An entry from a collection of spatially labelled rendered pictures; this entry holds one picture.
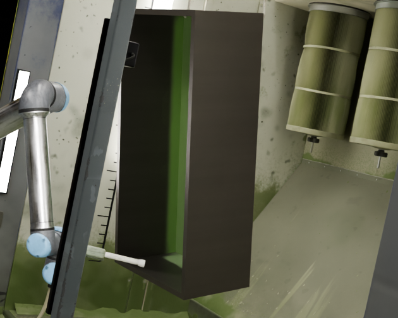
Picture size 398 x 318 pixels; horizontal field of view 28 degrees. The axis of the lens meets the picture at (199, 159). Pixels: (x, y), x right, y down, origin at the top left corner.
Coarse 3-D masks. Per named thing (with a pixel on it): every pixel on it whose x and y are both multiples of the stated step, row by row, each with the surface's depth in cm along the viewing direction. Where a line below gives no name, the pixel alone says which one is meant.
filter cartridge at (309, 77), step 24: (312, 24) 441; (336, 24) 435; (360, 24) 436; (312, 48) 438; (336, 48) 433; (360, 48) 441; (312, 72) 437; (336, 72) 434; (312, 96) 437; (336, 96) 436; (288, 120) 451; (312, 120) 438; (336, 120) 438; (312, 144) 452
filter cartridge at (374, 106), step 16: (384, 0) 390; (384, 16) 390; (384, 32) 390; (384, 48) 388; (368, 64) 397; (384, 64) 387; (368, 80) 394; (384, 80) 387; (368, 96) 392; (384, 96) 387; (368, 112) 392; (384, 112) 387; (368, 128) 390; (384, 128) 387; (368, 144) 389; (384, 144) 386
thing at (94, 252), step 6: (90, 246) 339; (90, 252) 338; (96, 252) 338; (102, 252) 338; (108, 252) 340; (96, 258) 338; (102, 258) 338; (114, 258) 340; (120, 258) 340; (126, 258) 340; (132, 258) 341; (138, 264) 341; (144, 264) 341
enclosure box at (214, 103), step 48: (144, 48) 370; (192, 48) 315; (240, 48) 327; (144, 96) 374; (192, 96) 317; (240, 96) 331; (144, 144) 379; (192, 144) 321; (240, 144) 336; (144, 192) 383; (192, 192) 325; (240, 192) 340; (144, 240) 388; (192, 240) 329; (240, 240) 344; (192, 288) 334; (240, 288) 349
